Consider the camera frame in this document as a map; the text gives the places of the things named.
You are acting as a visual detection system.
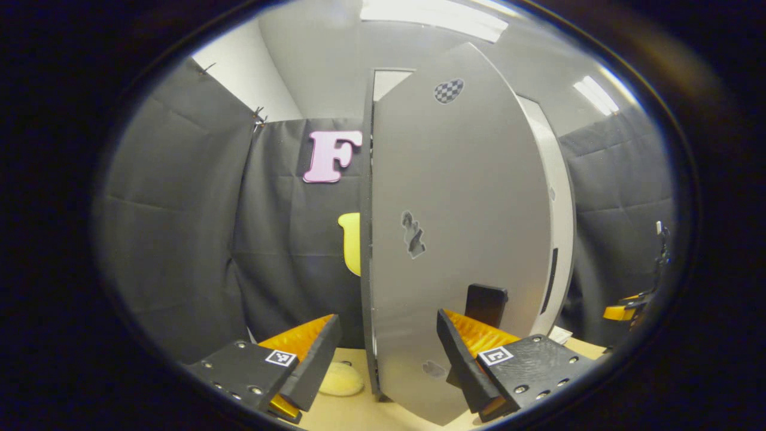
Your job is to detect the black door handle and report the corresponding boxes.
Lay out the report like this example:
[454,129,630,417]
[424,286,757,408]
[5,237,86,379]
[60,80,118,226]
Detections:
[465,284,509,329]
[540,247,558,316]

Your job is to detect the pale yellow round pad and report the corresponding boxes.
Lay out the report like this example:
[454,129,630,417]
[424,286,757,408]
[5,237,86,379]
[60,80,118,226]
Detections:
[319,361,365,397]

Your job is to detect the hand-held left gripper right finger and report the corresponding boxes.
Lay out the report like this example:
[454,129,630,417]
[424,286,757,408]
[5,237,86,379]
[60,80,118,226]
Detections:
[436,308,597,423]

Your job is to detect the black backdrop cloth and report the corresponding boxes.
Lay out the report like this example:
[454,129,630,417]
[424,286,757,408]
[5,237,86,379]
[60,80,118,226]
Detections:
[558,107,678,349]
[95,59,375,363]

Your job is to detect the white cabinet door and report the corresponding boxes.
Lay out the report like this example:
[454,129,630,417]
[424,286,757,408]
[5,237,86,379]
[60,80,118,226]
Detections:
[516,95,577,338]
[361,42,555,427]

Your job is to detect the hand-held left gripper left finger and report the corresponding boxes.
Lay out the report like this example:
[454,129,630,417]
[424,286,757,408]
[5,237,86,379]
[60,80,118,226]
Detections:
[186,313,342,424]

